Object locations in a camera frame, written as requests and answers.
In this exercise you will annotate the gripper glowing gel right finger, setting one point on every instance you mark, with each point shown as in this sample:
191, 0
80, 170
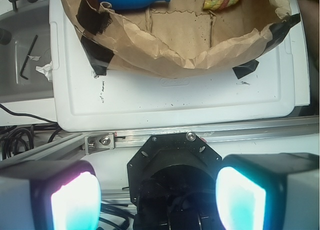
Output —
278, 191

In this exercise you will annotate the gripper glowing gel left finger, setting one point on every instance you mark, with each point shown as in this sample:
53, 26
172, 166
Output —
49, 195

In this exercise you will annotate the crumpled white paper scrap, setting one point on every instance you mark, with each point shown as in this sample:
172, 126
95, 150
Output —
46, 70

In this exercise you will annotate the black hex key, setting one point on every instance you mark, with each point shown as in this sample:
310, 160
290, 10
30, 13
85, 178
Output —
21, 73

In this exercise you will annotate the grey plastic tray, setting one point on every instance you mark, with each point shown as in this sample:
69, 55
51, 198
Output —
23, 25

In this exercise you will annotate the brown paper bag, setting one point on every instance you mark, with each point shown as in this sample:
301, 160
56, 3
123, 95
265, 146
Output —
179, 38

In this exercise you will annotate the aluminium frame rail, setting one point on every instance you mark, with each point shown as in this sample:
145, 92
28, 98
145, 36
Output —
71, 145

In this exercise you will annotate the metal corner bracket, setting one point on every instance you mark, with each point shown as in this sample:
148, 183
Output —
99, 142

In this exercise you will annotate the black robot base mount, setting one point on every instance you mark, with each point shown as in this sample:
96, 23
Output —
173, 186

